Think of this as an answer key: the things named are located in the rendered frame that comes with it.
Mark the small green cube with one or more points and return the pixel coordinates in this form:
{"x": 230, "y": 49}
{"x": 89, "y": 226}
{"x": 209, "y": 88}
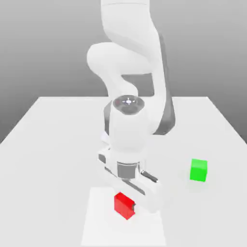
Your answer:
{"x": 198, "y": 170}

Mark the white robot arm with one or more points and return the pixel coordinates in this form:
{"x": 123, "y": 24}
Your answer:
{"x": 127, "y": 133}

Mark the small red cube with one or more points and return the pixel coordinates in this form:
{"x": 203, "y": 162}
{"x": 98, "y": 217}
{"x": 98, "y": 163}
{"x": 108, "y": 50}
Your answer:
{"x": 122, "y": 205}

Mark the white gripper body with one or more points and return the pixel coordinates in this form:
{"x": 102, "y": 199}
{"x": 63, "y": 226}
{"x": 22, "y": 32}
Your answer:
{"x": 146, "y": 194}

